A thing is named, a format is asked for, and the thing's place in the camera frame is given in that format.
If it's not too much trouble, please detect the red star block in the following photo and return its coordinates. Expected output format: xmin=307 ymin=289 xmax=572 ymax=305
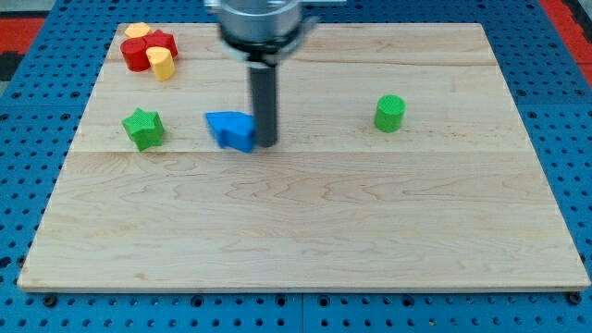
xmin=143 ymin=30 xmax=179 ymax=58

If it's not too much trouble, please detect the blue cube block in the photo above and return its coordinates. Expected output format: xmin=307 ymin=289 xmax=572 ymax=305
xmin=204 ymin=111 xmax=255 ymax=154

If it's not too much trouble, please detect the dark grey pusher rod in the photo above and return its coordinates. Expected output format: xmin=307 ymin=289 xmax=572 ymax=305
xmin=249 ymin=68 xmax=278 ymax=148

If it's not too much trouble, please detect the yellow block at back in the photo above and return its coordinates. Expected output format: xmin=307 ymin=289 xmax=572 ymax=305
xmin=124 ymin=22 xmax=153 ymax=38

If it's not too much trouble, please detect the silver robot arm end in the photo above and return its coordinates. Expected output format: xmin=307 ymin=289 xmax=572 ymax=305
xmin=203 ymin=0 xmax=319 ymax=68

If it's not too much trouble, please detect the green cylinder block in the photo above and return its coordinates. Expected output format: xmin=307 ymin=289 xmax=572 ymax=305
xmin=374 ymin=94 xmax=406 ymax=133

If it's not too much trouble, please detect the yellow heart block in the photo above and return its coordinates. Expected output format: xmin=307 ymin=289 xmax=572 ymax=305
xmin=145 ymin=46 xmax=176 ymax=81

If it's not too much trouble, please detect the green star block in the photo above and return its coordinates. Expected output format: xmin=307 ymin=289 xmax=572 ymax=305
xmin=121 ymin=108 xmax=165 ymax=151

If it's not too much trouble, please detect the red cylinder block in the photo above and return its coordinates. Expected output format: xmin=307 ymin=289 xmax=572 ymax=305
xmin=120 ymin=37 xmax=151 ymax=72

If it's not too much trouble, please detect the wooden board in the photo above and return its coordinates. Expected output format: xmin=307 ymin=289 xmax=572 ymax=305
xmin=18 ymin=23 xmax=590 ymax=293

